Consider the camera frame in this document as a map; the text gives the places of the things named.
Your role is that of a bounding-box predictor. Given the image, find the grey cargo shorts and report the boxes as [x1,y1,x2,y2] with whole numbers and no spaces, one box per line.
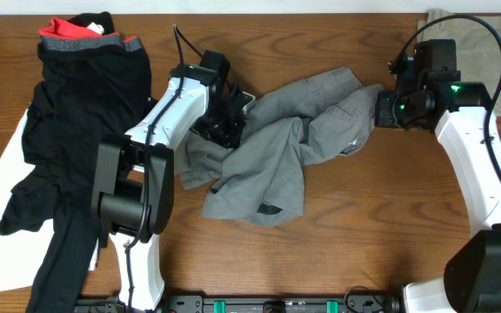
[175,67,383,227]

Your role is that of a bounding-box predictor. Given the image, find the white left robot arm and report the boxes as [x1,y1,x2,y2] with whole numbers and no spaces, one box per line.
[91,62,255,312]

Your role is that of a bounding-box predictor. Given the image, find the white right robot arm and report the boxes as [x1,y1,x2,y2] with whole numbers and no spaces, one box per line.
[375,82,501,312]

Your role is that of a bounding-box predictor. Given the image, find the folded khaki shorts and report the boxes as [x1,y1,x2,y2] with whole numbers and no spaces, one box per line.
[417,16,501,117]

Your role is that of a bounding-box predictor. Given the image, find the black garment with red waistband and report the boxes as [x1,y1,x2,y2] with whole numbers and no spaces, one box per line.
[0,12,151,312]

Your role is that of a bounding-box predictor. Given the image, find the white garment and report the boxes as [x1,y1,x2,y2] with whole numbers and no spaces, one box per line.
[0,102,100,294]

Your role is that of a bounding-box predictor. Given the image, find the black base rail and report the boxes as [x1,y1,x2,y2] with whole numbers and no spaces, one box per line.
[72,291,404,313]

